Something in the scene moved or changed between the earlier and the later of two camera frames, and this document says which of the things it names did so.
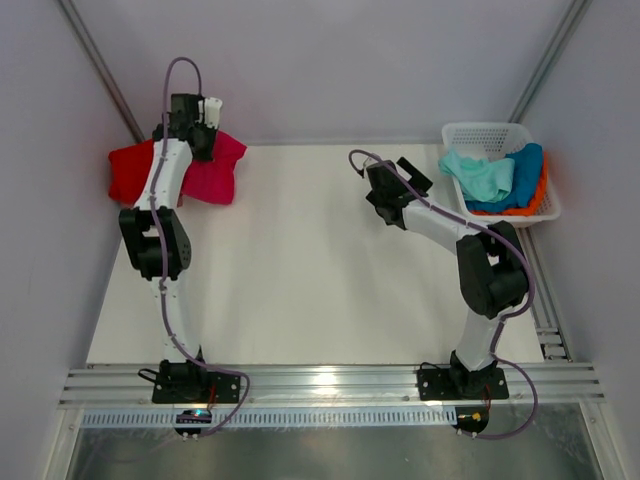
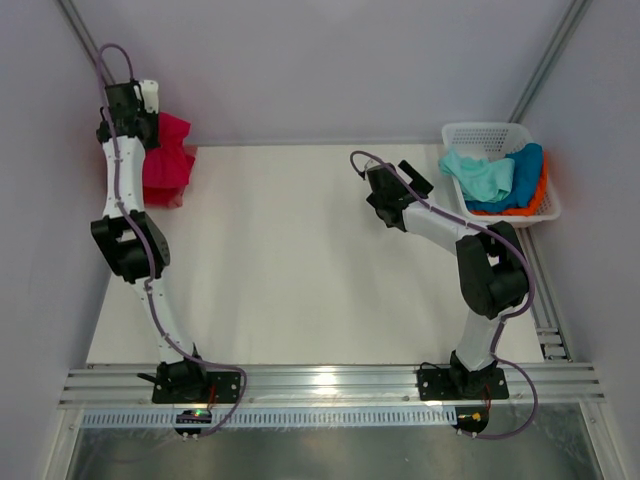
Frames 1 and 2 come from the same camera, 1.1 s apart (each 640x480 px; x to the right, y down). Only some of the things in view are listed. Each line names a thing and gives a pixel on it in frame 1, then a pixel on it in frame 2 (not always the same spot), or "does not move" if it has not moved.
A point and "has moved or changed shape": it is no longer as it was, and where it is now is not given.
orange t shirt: (534, 204) does not move
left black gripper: (207, 154) -> (153, 141)
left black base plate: (197, 388) does not move
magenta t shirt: (213, 180) has moved or changed shape
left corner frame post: (76, 20) does not move
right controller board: (471, 419) does not move
